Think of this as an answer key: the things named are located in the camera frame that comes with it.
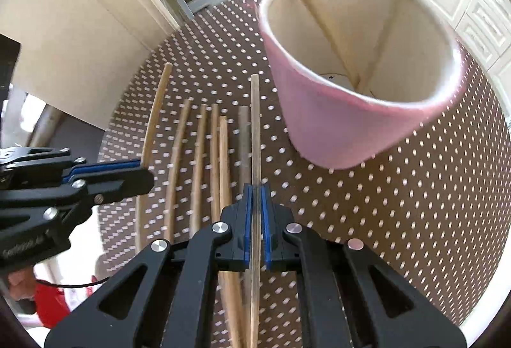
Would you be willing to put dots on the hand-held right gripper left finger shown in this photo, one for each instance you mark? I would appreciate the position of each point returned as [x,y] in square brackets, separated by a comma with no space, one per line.
[248,212]

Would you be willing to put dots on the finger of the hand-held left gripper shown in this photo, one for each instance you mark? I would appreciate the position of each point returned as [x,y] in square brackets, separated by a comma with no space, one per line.
[123,184]
[103,168]

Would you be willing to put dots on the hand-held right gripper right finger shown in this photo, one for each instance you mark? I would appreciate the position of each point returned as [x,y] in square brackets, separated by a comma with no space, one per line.
[265,220]

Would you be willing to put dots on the pink cup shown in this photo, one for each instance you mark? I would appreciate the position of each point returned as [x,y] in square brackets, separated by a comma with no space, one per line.
[319,120]

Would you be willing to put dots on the person's red clothing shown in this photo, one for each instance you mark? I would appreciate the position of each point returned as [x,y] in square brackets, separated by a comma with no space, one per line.
[52,304]

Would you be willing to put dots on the long wooden strip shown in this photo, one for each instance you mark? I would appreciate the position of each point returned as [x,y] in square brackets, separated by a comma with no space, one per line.
[44,128]

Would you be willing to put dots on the cream door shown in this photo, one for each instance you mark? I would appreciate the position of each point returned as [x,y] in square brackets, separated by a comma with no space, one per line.
[80,32]

